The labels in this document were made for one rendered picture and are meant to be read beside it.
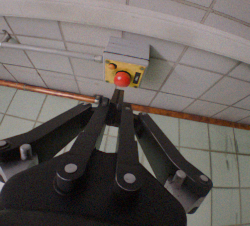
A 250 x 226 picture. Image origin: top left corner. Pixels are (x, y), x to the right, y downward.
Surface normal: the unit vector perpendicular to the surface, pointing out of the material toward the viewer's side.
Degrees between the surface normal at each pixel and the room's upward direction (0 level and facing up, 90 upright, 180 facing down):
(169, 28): 90
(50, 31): 90
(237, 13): 90
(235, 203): 90
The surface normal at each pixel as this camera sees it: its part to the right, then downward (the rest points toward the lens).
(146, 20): -0.14, 0.88
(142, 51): 0.12, -0.43
